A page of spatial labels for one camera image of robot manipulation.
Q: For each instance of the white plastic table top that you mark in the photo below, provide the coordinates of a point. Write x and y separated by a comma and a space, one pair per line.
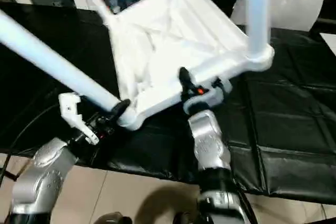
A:
183, 37

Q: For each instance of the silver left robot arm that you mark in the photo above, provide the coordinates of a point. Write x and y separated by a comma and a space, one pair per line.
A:
44, 176

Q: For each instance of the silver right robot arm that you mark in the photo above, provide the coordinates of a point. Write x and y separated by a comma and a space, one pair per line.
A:
210, 140

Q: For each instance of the dark left robot leg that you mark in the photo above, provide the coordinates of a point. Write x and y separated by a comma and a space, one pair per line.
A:
113, 218

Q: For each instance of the dark robot leg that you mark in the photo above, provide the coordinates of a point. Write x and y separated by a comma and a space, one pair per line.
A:
113, 218
187, 218

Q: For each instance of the black mat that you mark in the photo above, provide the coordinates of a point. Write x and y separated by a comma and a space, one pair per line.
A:
288, 90

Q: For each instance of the black metal stand pole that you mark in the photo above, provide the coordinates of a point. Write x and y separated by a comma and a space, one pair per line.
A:
10, 175

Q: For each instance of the dark right robot leg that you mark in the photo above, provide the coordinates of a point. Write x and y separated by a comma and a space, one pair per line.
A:
187, 218

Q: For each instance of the white flat panel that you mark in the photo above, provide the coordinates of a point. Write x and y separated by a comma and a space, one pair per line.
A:
329, 41

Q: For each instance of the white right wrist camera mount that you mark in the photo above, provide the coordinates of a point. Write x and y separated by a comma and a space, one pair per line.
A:
218, 93

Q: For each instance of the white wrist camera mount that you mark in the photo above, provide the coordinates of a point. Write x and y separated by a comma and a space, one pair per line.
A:
73, 108
218, 93

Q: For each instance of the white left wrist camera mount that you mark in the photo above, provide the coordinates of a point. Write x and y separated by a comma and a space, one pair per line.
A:
73, 108

